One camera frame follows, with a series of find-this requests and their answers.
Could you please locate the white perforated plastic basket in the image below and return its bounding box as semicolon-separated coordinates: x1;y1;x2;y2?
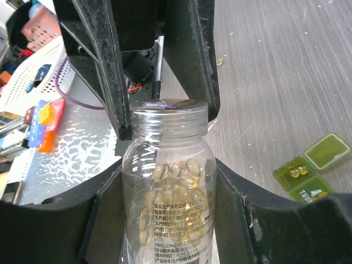
1;36;75;116

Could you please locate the green pill organizer box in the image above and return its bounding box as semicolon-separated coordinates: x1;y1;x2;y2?
273;133;351;204

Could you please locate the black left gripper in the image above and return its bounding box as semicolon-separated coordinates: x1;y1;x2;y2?
53;0;221;141

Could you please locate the colourful pill organizer case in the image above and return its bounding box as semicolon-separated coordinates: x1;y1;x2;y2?
25;98;66;153

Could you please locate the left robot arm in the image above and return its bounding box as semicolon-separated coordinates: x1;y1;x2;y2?
53;0;221;141

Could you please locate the clear pill bottle orange cap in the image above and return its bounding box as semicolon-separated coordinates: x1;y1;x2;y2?
122;99;217;263

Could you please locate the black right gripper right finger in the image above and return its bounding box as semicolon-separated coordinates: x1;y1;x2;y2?
215;161;351;263

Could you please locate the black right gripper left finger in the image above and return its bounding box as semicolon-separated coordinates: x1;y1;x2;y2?
1;161;124;263

